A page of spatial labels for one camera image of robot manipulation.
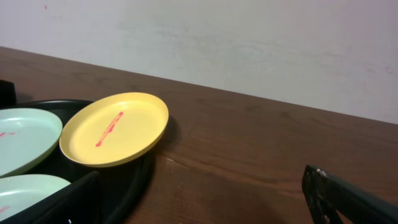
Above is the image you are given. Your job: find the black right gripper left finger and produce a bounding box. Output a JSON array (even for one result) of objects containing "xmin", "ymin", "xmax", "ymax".
[{"xmin": 1, "ymin": 171, "xmax": 100, "ymax": 224}]

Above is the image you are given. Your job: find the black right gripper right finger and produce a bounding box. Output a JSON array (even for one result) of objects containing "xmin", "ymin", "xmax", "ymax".
[{"xmin": 302, "ymin": 165, "xmax": 397, "ymax": 223}]

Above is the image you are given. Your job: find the mint green plate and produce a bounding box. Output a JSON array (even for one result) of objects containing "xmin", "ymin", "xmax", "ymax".
[
  {"xmin": 1, "ymin": 174, "xmax": 70, "ymax": 221},
  {"xmin": 1, "ymin": 108, "xmax": 63, "ymax": 177}
]

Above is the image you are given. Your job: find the yellow plate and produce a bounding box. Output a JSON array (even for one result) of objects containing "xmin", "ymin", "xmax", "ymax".
[{"xmin": 59, "ymin": 92, "xmax": 169, "ymax": 167}]

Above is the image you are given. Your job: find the round black tray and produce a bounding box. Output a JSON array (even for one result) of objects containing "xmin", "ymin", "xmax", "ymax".
[{"xmin": 0, "ymin": 99, "xmax": 156, "ymax": 224}]

